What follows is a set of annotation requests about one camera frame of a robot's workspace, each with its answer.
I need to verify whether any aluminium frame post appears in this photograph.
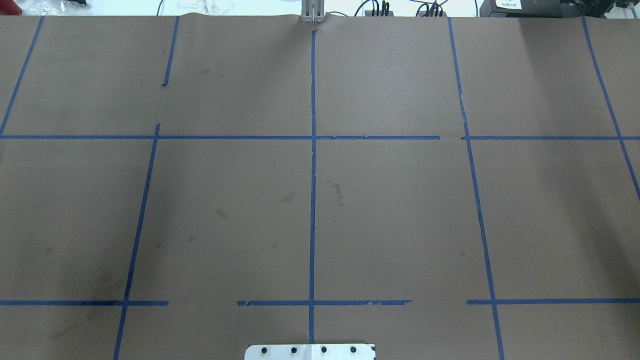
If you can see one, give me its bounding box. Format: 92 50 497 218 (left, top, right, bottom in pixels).
301 0 326 24

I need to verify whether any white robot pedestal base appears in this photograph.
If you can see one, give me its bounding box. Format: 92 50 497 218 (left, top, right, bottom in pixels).
244 343 377 360

